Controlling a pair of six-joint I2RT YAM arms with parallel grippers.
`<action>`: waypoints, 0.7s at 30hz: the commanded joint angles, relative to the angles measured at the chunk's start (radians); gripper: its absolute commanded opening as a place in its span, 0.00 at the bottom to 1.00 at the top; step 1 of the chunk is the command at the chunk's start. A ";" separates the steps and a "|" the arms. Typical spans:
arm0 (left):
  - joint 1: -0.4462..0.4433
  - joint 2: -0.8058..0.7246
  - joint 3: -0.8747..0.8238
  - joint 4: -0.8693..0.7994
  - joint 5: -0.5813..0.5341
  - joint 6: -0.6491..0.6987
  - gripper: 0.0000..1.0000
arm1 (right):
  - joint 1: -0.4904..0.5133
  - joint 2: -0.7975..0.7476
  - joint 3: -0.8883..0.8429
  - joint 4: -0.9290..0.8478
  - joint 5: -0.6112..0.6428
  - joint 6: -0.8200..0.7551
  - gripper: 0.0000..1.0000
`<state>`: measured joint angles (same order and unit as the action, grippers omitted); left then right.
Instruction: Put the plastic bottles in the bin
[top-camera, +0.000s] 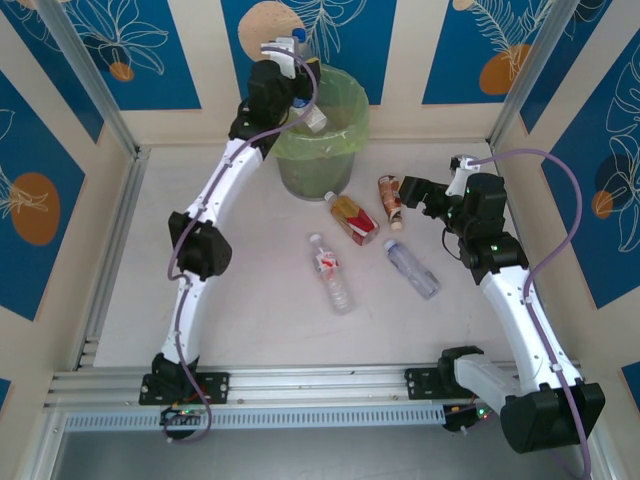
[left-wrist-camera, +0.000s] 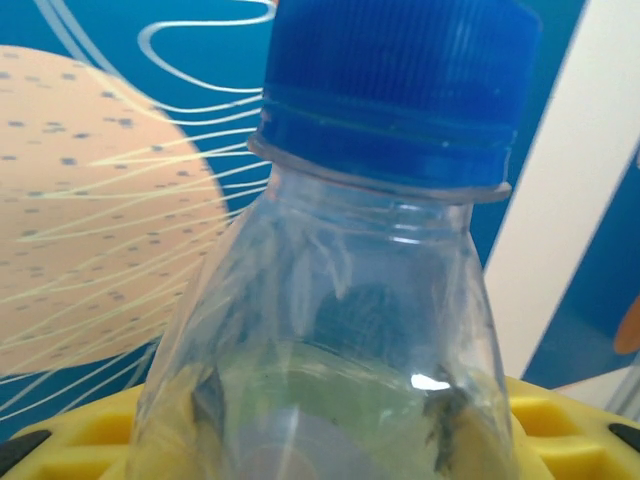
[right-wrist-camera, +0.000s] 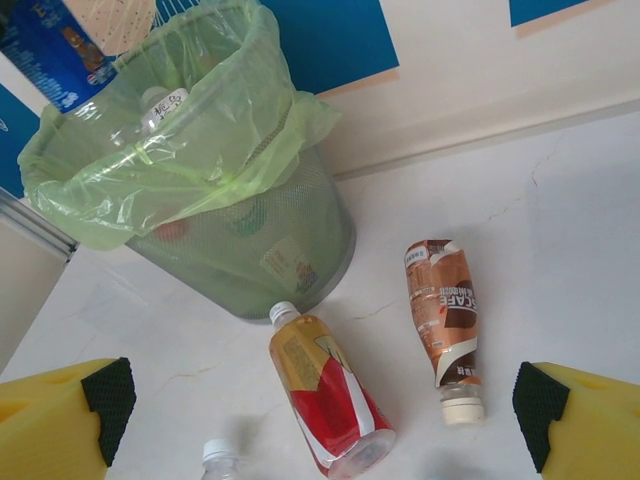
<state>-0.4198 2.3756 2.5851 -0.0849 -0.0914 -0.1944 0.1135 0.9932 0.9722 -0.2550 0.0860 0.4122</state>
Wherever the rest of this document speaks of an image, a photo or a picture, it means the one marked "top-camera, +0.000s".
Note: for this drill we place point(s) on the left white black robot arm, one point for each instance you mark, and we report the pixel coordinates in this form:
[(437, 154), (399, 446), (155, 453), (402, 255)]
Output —
[(225, 175)]

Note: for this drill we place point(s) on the clear bottle with blue label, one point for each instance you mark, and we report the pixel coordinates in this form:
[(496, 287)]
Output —
[(312, 117)]

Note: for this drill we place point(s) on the green plastic bin liner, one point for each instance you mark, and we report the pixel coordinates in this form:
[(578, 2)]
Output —
[(350, 125)]

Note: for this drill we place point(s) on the clear bottle red white label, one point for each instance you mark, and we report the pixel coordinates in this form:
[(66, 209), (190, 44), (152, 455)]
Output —
[(330, 270)]

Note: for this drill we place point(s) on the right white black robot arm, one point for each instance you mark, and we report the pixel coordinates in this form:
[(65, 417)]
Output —
[(520, 310)]

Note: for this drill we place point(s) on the long aluminium base rail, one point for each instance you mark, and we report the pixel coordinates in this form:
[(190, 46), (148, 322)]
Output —
[(320, 382)]

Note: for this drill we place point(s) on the small lit circuit board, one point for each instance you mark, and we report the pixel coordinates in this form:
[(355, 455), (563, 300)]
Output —
[(182, 414), (460, 417)]

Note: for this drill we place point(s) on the brown drink bottle beige cap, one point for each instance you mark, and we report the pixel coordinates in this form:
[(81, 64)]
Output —
[(390, 200)]

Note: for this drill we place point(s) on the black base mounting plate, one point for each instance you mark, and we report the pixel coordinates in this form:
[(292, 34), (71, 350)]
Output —
[(420, 384), (215, 387)]

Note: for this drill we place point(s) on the aluminium frame post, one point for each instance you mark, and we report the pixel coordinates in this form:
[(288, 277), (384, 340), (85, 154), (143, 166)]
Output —
[(91, 75), (530, 75)]

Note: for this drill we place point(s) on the grey metal shelf panel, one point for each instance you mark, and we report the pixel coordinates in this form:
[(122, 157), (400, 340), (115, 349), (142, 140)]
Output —
[(320, 455)]

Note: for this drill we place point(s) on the bluish clear plastic bottle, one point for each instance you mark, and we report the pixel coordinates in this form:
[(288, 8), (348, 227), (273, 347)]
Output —
[(412, 270)]

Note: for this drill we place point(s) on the translucent grey waste bin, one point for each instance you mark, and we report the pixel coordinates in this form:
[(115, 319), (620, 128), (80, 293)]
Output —
[(315, 175)]

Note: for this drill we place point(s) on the amber tea bottle red label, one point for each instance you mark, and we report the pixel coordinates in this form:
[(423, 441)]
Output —
[(352, 217)]

